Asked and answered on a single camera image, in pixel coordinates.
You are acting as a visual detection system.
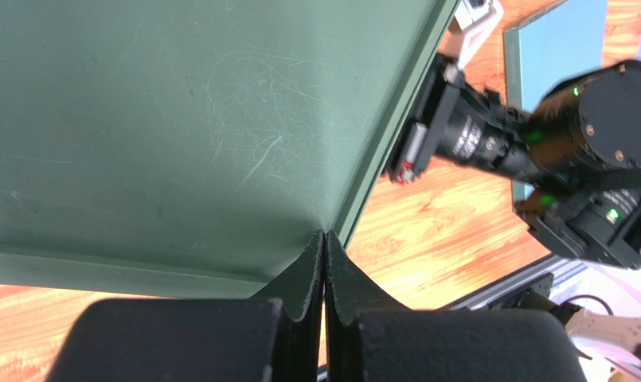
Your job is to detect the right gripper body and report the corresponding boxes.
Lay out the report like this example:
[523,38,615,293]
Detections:
[383,53,541,185]

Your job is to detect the aluminium rail frame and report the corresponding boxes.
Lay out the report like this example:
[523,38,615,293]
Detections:
[442,254,587,310]

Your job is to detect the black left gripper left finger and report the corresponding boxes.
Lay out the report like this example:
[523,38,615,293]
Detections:
[48,232,326,381]

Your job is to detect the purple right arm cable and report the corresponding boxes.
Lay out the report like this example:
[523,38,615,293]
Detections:
[558,294,618,319]

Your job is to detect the drawer cabinet shell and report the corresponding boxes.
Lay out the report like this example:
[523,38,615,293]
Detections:
[0,1,457,298]

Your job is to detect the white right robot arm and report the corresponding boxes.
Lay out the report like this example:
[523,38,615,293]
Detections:
[383,54,641,270]

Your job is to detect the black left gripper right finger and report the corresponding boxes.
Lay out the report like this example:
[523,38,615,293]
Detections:
[325,232,585,381]

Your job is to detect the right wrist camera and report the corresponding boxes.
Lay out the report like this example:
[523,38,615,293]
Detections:
[448,0,504,69]

